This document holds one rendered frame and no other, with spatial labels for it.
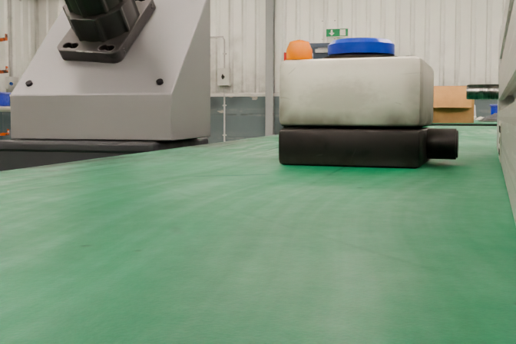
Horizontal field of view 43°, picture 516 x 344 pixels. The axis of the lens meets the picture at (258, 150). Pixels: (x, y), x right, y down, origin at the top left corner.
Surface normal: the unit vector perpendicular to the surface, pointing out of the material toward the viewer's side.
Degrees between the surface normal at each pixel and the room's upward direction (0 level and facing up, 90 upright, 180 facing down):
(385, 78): 90
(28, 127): 90
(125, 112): 90
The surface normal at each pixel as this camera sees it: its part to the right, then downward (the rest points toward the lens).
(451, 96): -0.25, -0.32
